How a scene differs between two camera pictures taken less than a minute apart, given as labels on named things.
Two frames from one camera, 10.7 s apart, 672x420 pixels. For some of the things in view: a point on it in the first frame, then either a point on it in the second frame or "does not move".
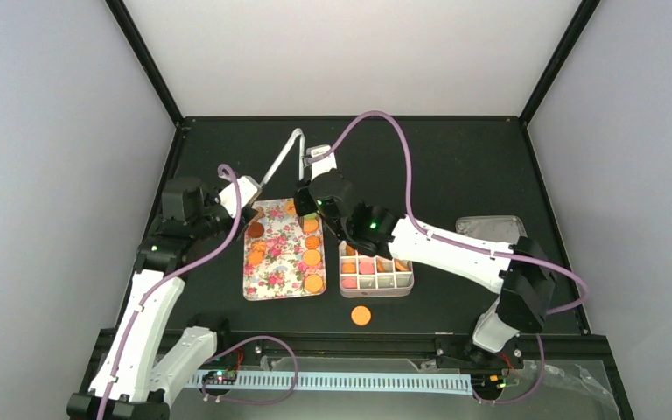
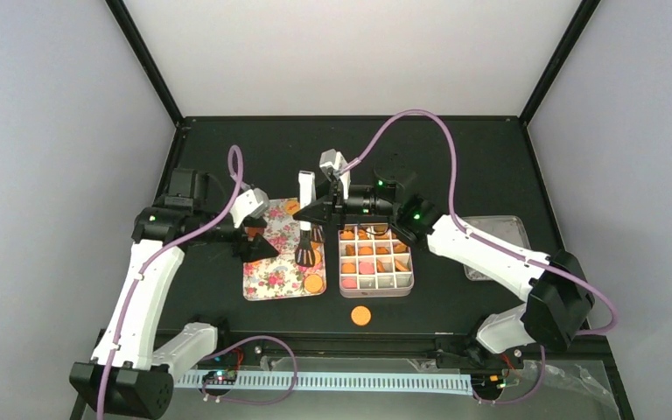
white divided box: x=366 y=276 does not move
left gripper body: x=241 y=222 -> x=237 y=246
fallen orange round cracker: x=360 y=315 does not move
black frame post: x=135 y=36 does not move
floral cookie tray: x=283 y=253 does not move
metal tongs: x=299 y=131 -> x=311 y=235
